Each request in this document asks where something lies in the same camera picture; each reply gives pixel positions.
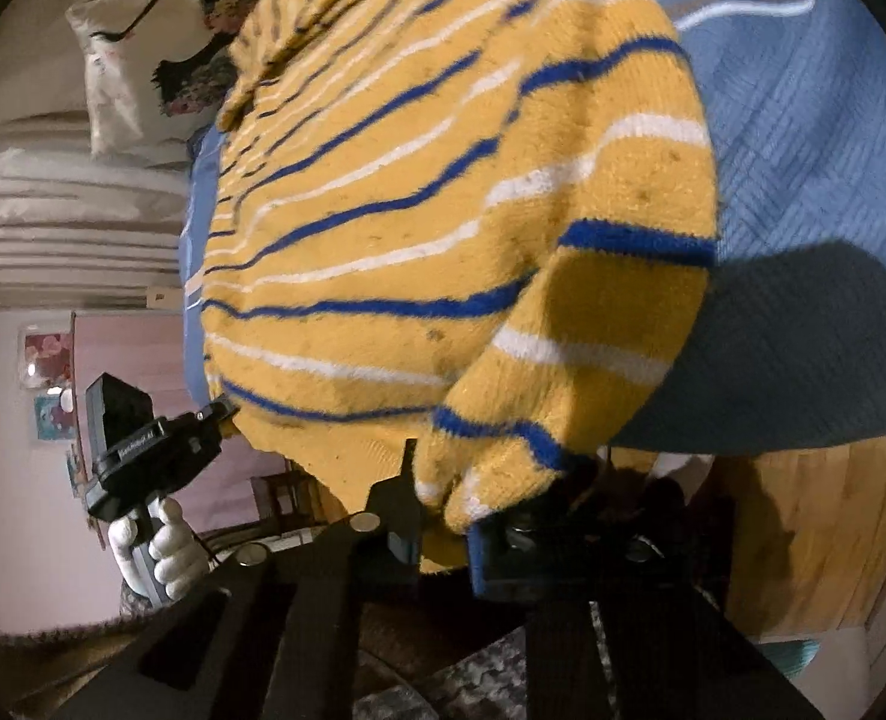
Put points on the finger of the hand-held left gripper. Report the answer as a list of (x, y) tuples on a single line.
[(222, 414)]

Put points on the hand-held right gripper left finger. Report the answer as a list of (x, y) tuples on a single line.
[(402, 540)]

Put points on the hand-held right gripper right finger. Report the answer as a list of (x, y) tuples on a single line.
[(492, 551)]

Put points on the yellow striped knit sweater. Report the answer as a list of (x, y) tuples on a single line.
[(428, 240)]

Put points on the person's left hand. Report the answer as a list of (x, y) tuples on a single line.
[(165, 547)]

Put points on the pink door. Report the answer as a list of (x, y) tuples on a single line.
[(143, 420)]

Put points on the dark wooden chair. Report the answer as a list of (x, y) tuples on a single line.
[(293, 495)]

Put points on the white floral pillow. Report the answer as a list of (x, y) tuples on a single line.
[(147, 67)]

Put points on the blue striped blanket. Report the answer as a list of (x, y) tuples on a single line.
[(781, 187)]

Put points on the blue flower wall picture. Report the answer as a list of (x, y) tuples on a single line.
[(54, 416)]

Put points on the red flower wall picture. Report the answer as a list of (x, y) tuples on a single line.
[(45, 358)]

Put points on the wooden bed frame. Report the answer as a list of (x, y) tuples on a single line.
[(818, 532)]

